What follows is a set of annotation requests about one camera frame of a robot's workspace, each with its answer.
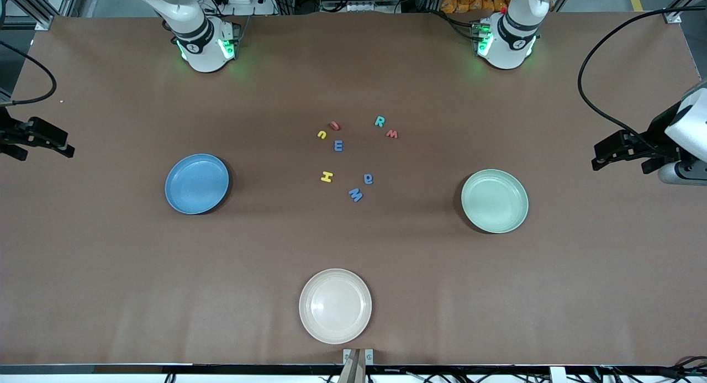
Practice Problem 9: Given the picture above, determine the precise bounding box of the green plate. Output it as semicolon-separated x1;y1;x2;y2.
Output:
461;169;529;234

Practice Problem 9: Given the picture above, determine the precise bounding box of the blue plate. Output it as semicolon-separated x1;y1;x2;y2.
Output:
165;153;230;215

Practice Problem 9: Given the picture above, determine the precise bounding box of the brown table cover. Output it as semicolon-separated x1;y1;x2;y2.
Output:
0;12;707;367

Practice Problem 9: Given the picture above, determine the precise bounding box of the cream plate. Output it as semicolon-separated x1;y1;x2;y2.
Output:
299;268;372;345

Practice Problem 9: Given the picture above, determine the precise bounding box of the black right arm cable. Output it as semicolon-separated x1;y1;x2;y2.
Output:
0;40;57;107

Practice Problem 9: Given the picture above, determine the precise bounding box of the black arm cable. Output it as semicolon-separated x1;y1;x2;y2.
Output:
0;40;57;107
577;6;707;147

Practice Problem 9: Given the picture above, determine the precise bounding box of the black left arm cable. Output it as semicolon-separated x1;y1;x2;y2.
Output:
577;6;707;147

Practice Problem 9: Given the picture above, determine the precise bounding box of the aluminium frame profile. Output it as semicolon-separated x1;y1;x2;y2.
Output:
663;0;707;24
0;0;83;30

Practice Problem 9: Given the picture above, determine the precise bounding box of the black cable bundle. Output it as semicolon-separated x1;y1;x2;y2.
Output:
671;354;707;383

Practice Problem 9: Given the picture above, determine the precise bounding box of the metal mounting bracket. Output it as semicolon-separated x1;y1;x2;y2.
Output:
342;348;374;366

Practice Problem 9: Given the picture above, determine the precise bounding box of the tan camera post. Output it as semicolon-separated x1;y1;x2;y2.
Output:
338;350;368;383

